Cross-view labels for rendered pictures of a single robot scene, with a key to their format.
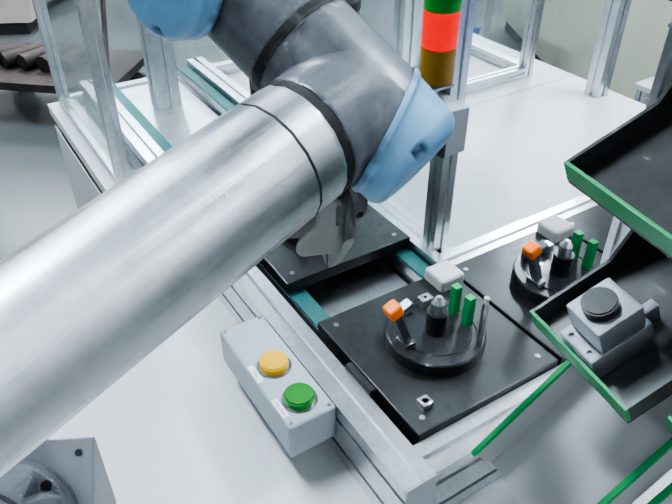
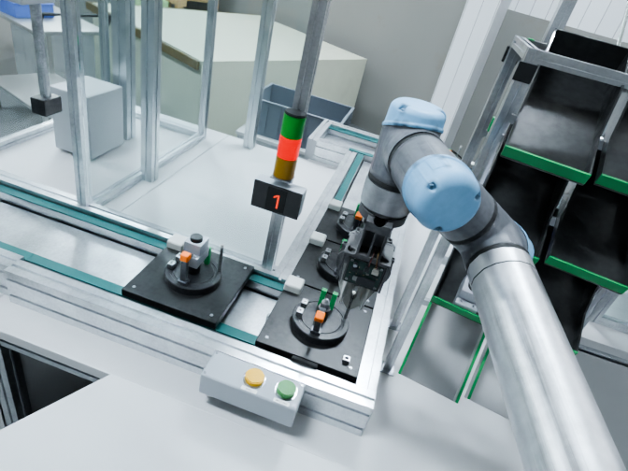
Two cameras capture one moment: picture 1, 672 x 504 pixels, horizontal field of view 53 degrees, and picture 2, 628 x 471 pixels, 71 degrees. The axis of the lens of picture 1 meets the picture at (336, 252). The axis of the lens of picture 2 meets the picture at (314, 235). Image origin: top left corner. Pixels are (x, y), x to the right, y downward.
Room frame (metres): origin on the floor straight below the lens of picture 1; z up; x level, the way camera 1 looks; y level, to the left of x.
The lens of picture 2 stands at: (0.23, 0.52, 1.73)
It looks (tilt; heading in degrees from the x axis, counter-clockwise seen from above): 33 degrees down; 310
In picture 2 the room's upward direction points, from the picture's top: 15 degrees clockwise
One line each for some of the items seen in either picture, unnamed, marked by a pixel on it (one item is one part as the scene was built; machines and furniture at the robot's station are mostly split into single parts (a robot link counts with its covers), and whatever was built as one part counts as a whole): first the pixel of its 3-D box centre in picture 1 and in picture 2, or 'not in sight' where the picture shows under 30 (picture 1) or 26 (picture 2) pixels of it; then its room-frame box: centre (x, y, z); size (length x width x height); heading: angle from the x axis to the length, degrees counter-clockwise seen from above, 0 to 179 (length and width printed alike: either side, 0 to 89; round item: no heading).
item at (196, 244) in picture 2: not in sight; (197, 246); (0.98, 0.03, 1.06); 0.08 x 0.04 x 0.07; 122
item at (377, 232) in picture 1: (314, 228); (192, 279); (0.98, 0.04, 0.96); 0.24 x 0.24 x 0.02; 32
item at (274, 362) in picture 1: (274, 364); (254, 378); (0.65, 0.08, 0.96); 0.04 x 0.04 x 0.02
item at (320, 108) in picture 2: not in sight; (301, 119); (2.30, -1.55, 0.73); 0.62 x 0.42 x 0.23; 32
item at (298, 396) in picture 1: (299, 398); (286, 390); (0.59, 0.05, 0.96); 0.04 x 0.04 x 0.02
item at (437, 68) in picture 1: (436, 63); (285, 165); (0.91, -0.14, 1.29); 0.05 x 0.05 x 0.05
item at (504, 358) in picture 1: (437, 317); (322, 310); (0.69, -0.14, 1.01); 0.24 x 0.24 x 0.13; 32
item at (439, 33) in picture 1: (440, 27); (289, 146); (0.91, -0.14, 1.34); 0.05 x 0.05 x 0.05
